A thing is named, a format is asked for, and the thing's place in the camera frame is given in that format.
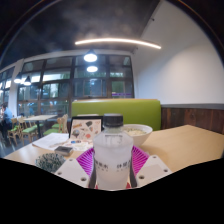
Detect person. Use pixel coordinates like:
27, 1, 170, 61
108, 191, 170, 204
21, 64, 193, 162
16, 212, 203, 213
0, 102, 14, 134

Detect white paper sheet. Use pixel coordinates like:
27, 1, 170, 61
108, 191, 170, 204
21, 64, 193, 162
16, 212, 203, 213
31, 132, 70, 152

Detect round pendant lamps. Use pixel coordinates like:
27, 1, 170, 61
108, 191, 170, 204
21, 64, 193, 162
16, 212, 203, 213
0, 49, 99, 86

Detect speckled ceramic mug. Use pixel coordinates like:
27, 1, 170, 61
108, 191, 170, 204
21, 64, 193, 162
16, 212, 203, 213
35, 152, 67, 174

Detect sticker-covered laptop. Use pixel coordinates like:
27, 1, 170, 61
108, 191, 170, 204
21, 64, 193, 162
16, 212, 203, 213
68, 115, 104, 143

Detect white bowl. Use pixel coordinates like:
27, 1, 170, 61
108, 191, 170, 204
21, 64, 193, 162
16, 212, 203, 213
121, 123, 154, 148

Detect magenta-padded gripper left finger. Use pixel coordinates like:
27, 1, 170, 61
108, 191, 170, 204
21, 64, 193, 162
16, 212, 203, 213
54, 146, 98, 190

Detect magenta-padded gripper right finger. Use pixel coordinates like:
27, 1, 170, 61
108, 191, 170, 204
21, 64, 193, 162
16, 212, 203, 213
128, 145, 173, 189

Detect wooden green-seated chairs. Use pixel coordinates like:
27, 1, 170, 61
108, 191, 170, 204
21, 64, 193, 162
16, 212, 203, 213
7, 114, 69, 146

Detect small dark case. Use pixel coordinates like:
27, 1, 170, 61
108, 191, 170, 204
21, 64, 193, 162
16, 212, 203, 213
54, 145, 74, 157

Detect green upholstered bench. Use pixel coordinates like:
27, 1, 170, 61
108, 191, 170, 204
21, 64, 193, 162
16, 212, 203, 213
70, 98, 162, 132

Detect light wooden dining table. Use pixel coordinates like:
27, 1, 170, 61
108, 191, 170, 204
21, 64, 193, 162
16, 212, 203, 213
23, 114, 58, 138

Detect clear black-capped water bottle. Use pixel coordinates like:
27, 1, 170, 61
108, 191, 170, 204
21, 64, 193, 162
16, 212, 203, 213
92, 113, 135, 191

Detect long linear ceiling light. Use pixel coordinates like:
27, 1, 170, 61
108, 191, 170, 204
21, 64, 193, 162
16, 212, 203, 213
74, 37, 162, 50

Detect white sticker sheet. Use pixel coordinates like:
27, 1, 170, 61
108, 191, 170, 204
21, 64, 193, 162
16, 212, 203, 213
64, 138, 96, 153

